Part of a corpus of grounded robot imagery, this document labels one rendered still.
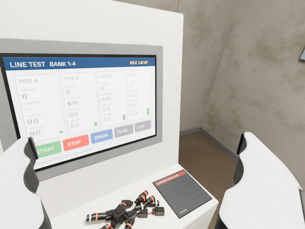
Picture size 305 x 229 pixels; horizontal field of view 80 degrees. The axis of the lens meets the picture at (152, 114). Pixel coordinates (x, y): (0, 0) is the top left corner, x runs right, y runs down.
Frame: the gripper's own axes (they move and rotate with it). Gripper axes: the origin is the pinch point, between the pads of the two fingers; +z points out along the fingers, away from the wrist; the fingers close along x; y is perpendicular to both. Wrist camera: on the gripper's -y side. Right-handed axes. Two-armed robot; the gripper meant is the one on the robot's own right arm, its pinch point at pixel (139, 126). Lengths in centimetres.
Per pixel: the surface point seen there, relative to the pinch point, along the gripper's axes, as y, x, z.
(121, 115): 20.6, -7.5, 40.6
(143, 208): 46, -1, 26
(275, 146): 118, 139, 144
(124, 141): 29.8, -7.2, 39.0
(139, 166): 42, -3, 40
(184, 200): 49, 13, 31
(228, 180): 159, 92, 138
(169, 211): 49, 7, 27
